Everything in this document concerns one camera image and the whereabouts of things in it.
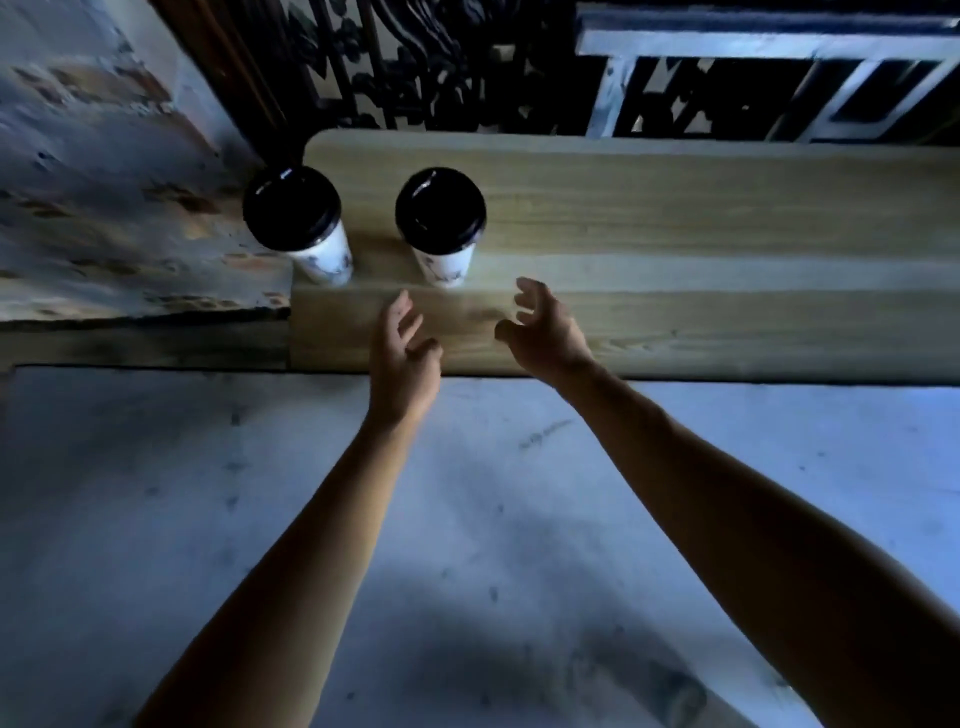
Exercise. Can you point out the person's right hand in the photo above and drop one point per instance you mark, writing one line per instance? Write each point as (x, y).
(551, 345)

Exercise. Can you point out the person's left hand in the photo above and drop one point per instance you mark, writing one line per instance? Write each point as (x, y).
(401, 379)

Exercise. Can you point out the person's left thumb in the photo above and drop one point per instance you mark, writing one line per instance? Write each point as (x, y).
(427, 348)

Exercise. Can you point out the person's right thumb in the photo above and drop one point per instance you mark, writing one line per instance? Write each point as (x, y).
(508, 333)

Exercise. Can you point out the person's left forearm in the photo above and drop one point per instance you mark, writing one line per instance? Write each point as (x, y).
(300, 585)

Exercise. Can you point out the person's right forearm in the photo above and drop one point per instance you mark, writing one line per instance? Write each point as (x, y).
(750, 540)

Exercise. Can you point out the white paper cup black lid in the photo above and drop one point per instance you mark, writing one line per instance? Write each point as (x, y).
(294, 210)
(441, 214)

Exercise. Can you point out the light wooden bench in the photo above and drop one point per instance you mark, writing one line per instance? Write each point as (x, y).
(675, 217)

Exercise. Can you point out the black ornate iron railing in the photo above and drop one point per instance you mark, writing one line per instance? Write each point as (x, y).
(450, 67)

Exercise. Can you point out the dark wooden post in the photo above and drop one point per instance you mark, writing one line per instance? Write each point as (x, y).
(225, 67)

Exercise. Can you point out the white metal frame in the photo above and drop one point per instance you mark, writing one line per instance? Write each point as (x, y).
(750, 45)

